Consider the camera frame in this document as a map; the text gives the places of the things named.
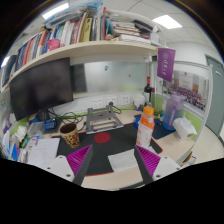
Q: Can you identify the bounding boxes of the white notebook pages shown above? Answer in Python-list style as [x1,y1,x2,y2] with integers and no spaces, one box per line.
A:
[27,137,61,169]

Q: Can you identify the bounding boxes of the flat round red coaster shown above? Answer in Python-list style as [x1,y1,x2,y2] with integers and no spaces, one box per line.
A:
[93,131,112,145]

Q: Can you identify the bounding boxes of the group photo poster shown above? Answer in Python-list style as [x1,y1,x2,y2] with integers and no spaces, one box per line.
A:
[163,69,209,113]

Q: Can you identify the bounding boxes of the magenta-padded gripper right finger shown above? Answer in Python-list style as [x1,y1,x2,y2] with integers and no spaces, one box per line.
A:
[133,144,183,185]

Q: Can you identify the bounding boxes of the small blue box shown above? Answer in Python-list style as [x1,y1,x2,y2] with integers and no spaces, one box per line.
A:
[44,118,58,131]

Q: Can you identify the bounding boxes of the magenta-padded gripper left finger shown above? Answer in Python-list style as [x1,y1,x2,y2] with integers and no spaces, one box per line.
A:
[45,144,95,187]

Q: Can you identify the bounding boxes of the white paper sheet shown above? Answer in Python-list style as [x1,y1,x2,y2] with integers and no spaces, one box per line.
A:
[107,148,139,173]

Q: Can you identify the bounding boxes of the black cable bundle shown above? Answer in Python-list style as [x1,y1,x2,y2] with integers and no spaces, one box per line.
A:
[49,108,88,126]

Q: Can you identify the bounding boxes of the black computer monitor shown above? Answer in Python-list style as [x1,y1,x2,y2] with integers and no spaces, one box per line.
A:
[9,57,75,122]

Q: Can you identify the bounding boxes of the coiled blue cable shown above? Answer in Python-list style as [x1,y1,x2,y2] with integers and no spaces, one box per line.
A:
[133,114,144,130]

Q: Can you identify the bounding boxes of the black red-edged desk mat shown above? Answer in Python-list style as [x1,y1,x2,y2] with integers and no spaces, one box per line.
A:
[55,122,164,177]

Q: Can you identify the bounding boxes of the ceiling light panels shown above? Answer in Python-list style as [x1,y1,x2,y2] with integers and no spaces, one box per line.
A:
[1,2,183,68]

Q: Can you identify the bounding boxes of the white wall socket row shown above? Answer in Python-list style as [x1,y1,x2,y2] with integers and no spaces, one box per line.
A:
[91,94,131,109]

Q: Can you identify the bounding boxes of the purple hanging pennant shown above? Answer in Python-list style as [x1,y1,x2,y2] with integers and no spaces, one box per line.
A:
[156,47,177,83]

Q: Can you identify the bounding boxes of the grey metal laptop stand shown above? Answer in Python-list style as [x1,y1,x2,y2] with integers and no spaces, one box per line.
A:
[85,103,125,135]

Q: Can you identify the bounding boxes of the orange-capped drink bottle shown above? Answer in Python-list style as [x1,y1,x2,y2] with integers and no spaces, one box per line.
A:
[135,106,156,149]

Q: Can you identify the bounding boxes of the grey door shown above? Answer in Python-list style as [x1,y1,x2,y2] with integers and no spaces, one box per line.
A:
[204,54,224,138]

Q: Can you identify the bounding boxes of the patterned brown paper cup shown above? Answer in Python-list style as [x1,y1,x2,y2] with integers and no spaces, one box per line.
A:
[59,123,81,149]

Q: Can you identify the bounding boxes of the white crumpled tissue bag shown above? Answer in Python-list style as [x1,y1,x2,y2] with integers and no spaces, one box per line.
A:
[172,116,198,142]

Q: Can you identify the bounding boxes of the dark wine bottle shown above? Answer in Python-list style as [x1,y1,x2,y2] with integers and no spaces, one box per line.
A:
[143,76,153,104]

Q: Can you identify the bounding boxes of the white ceramic jar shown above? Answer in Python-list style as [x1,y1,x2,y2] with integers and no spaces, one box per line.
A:
[132,93,146,109]

